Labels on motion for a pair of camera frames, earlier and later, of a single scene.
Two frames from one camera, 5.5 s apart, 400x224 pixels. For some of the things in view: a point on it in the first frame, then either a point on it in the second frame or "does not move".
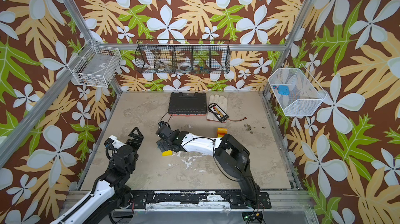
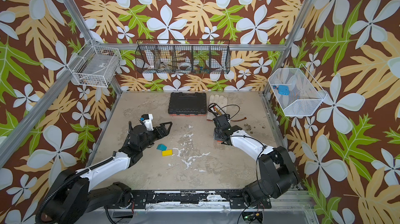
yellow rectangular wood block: x=169 y=152 does not move
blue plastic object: x=283 y=89 does not move
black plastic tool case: x=187 y=104 does not move
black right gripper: x=165 y=138 to x=220 y=121
